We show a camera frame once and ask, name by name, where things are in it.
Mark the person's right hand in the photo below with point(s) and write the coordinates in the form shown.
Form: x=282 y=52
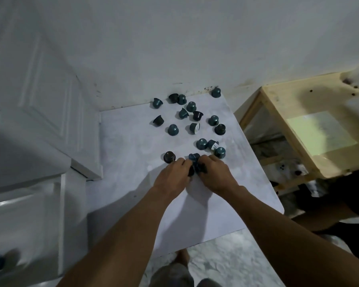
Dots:
x=218 y=177

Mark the dark brown coffee capsule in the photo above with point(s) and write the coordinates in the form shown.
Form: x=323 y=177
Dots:
x=158 y=120
x=169 y=157
x=220 y=129
x=197 y=115
x=173 y=97

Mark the clear plastic bag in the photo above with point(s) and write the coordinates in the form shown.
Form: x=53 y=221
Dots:
x=357 y=77

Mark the teal coffee pod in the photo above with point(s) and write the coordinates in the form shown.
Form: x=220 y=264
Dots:
x=193 y=156

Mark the pale yellow paper sheet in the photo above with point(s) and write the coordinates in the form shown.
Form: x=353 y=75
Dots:
x=321 y=132

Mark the person's left hand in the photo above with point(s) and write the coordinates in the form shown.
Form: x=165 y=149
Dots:
x=170 y=179

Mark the person's left leg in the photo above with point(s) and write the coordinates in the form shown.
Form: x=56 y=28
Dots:
x=170 y=274

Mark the person's left fingers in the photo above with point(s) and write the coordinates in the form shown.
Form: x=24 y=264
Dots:
x=184 y=165

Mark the light wooden table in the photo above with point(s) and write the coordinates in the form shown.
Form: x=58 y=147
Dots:
x=287 y=95

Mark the person's right leg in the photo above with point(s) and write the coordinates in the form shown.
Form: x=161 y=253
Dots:
x=209 y=283

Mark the white panelled door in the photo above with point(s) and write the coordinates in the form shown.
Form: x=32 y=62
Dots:
x=48 y=86

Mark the white cabinet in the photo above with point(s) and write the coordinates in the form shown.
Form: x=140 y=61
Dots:
x=24 y=206

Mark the person's right forearm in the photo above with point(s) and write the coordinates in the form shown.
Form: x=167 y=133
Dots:
x=272 y=236

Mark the group of teal capsules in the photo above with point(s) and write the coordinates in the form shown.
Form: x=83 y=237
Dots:
x=173 y=130

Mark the person's right fingers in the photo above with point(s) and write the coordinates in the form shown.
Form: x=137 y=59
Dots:
x=211 y=163

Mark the person's left forearm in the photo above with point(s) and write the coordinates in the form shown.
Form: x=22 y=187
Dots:
x=128 y=236

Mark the person's leg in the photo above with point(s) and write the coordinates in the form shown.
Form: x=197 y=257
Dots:
x=209 y=283
x=170 y=274

